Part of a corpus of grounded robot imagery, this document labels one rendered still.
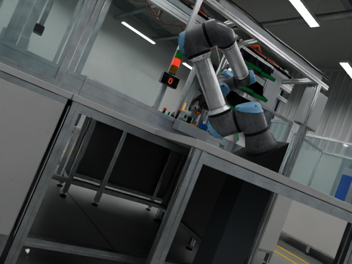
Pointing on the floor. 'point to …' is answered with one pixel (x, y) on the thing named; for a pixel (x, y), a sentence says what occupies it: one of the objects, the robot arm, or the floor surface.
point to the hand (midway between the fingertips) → (193, 110)
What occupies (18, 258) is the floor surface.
